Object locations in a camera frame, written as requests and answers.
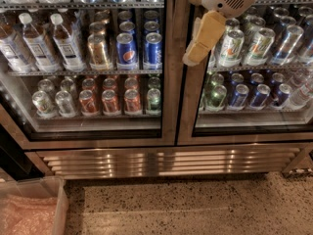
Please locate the gold front can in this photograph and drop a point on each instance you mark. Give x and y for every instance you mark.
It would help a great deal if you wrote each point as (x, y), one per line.
(100, 57)

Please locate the tea bottle white cap middle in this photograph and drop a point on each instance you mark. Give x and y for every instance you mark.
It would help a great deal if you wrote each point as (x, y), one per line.
(39, 43)

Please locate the red can right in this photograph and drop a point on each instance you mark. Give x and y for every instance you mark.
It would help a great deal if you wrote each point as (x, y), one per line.
(132, 102)

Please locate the front pepsi can left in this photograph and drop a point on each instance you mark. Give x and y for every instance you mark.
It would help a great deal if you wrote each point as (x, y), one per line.
(127, 56)

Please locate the silver blue tall can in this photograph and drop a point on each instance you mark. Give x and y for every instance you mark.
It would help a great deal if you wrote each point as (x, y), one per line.
(284, 50)

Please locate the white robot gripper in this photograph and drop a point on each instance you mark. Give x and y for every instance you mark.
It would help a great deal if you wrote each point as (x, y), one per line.
(208, 29)

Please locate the white green can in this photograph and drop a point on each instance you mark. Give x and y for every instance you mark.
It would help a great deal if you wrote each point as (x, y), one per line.
(230, 51)
(258, 48)

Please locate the glass fridge door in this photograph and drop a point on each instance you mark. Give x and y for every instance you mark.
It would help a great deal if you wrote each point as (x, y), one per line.
(200, 126)
(93, 74)

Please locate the blue can lower left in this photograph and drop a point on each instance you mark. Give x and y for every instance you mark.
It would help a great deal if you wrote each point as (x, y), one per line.
(238, 98)

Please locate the red can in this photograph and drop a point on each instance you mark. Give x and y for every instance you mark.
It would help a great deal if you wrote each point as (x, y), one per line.
(132, 102)
(88, 102)
(110, 101)

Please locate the tea bottle white cap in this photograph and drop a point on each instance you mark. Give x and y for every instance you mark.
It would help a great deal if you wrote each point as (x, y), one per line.
(39, 43)
(68, 44)

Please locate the blue can lower middle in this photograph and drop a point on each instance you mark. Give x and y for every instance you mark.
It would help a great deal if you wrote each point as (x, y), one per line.
(259, 96)

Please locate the white green can right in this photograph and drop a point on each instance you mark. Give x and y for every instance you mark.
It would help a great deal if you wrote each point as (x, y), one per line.
(258, 48)

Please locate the silver can far left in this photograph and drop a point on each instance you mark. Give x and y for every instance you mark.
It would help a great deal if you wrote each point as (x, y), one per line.
(44, 105)

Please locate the green can right door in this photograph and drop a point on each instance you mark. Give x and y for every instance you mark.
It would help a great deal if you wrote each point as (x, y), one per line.
(215, 97)

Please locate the red can left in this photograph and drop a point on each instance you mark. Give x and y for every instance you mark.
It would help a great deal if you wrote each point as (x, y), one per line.
(88, 102)

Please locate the front pepsi can right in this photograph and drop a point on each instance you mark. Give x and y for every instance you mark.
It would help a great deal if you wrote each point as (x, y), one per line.
(152, 51)

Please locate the red can middle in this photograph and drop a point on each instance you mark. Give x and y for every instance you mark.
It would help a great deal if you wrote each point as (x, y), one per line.
(110, 101)

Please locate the blue can lower right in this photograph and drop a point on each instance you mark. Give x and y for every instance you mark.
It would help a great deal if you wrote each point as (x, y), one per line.
(280, 95)

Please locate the steel fridge bottom grille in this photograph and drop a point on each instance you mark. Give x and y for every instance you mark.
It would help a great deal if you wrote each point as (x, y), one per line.
(170, 161)

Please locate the green can door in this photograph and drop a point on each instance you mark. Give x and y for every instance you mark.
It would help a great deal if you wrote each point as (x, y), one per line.
(215, 97)
(153, 102)

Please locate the pink bubble wrap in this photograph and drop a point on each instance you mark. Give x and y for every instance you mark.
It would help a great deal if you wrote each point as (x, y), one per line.
(27, 216)

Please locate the green can left door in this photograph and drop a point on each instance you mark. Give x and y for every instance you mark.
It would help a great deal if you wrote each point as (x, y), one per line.
(153, 102)

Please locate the clear plastic bin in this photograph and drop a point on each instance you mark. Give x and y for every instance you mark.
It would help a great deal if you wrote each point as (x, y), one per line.
(41, 188)

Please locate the white green can left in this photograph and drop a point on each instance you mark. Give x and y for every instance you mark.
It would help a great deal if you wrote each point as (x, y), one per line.
(230, 51)

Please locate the water bottle lower right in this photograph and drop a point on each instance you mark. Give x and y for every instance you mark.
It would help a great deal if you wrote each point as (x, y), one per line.
(301, 96)

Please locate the tea bottle far left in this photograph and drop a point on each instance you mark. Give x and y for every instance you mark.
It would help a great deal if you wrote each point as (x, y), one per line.
(14, 49)

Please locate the tea bottle white cap right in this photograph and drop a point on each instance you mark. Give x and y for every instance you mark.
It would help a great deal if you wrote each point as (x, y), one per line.
(68, 44)

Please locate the pepsi can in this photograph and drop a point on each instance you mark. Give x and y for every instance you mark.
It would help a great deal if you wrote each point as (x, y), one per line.
(127, 56)
(152, 51)

